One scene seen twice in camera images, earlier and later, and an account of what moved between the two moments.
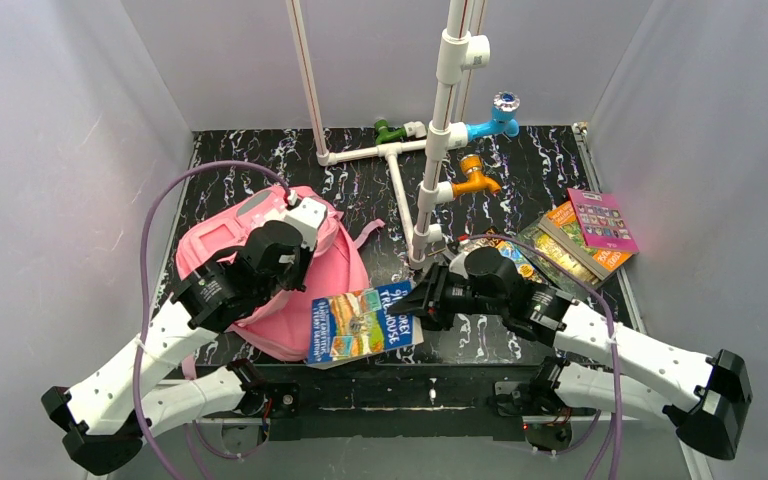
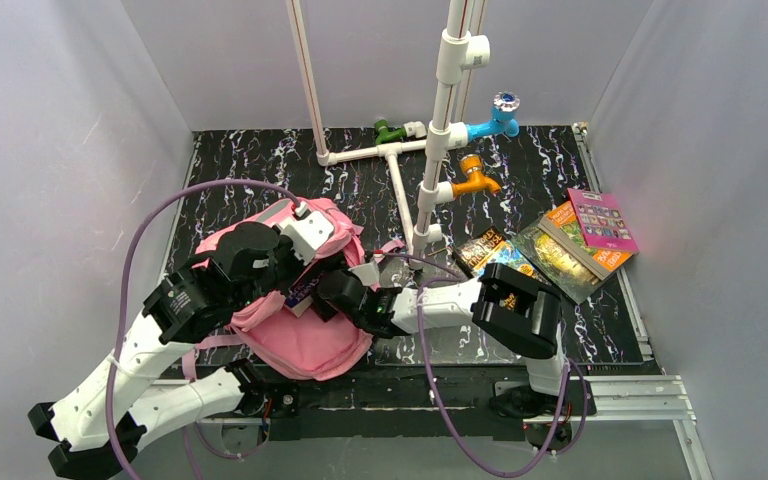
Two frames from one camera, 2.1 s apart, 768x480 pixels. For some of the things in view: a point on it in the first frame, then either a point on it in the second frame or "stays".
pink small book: x=601 y=222 stays
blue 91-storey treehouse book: x=351 y=326 → x=300 y=294
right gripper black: x=433 y=302 → x=330 y=299
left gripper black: x=297 y=266 stays
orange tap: x=471 y=165 stays
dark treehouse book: x=493 y=239 stays
